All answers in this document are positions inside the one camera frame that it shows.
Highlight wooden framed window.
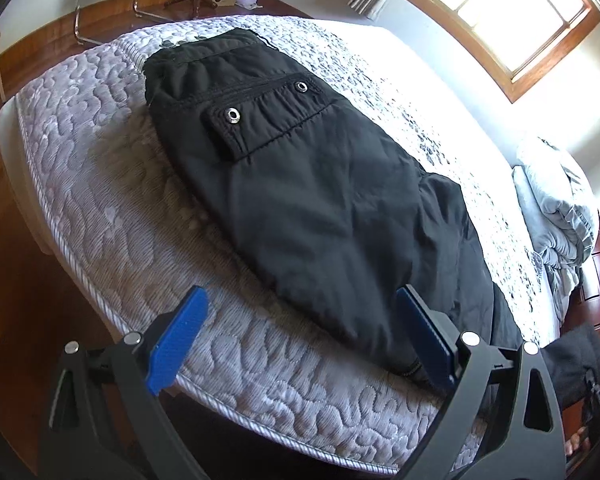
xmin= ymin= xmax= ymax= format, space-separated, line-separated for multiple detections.
xmin=397 ymin=0 xmax=600 ymax=103

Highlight quilted grey mattress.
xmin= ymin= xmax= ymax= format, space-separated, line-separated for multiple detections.
xmin=0 ymin=14 xmax=561 ymax=476

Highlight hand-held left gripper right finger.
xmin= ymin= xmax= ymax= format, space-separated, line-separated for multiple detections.
xmin=395 ymin=284 xmax=567 ymax=480

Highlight folded grey duvet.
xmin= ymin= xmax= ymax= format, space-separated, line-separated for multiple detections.
xmin=512 ymin=135 xmax=600 ymax=326

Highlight black pants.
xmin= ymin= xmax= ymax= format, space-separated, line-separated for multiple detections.
xmin=142 ymin=27 xmax=600 ymax=406

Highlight person's right hand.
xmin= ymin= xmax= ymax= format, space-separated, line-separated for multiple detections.
xmin=564 ymin=427 xmax=587 ymax=457

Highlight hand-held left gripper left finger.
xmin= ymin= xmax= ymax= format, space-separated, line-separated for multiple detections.
xmin=37 ymin=285 xmax=211 ymax=480

